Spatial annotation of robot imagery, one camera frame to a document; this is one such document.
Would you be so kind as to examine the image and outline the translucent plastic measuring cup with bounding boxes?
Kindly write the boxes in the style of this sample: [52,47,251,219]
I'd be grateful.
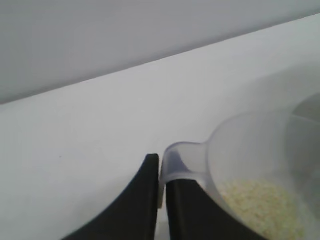
[159,93,320,240]

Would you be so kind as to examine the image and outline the white rice grains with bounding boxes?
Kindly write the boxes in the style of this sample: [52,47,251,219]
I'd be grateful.
[219,176,316,240]

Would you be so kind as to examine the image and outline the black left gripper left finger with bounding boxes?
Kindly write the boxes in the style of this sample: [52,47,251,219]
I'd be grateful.
[61,153,161,240]

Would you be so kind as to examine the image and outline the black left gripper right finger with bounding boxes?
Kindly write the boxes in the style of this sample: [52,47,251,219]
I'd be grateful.
[165,177,267,240]

